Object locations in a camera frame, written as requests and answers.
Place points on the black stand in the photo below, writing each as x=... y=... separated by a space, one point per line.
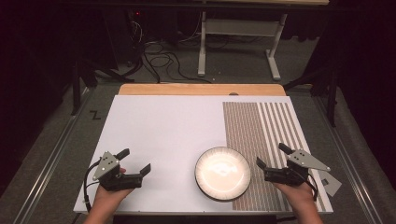
x=332 y=93
x=76 y=87

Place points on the person's left hand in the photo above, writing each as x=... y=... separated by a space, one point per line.
x=107 y=199

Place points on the striped brown placemat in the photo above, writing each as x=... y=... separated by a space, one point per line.
x=246 y=130

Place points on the white plate with lined rim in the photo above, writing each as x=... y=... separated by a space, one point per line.
x=222 y=173

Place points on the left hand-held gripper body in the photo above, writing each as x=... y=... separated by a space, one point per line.
x=107 y=166

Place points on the white desk frame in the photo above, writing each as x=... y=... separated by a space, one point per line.
x=201 y=46

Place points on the person's right hand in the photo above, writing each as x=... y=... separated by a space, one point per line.
x=295 y=196

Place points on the metal floor rail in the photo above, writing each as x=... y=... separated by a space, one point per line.
x=49 y=168
x=348 y=155

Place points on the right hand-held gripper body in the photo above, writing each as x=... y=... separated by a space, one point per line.
x=299 y=161

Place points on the white board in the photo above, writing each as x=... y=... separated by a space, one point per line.
x=162 y=130

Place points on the wooden table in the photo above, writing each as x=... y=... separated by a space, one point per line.
x=199 y=89

